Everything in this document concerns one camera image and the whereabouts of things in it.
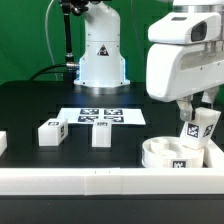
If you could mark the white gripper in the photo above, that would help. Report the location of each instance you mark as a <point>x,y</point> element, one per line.
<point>175,72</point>

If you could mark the white round stool seat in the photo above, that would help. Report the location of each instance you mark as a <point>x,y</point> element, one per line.
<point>167,152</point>

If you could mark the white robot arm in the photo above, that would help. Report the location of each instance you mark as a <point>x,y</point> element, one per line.
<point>191,22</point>

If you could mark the paper sheet with markers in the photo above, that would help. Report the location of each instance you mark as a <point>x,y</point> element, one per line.
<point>123,116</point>

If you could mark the white U-shaped fence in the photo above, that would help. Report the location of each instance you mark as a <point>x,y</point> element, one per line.
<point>118,181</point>

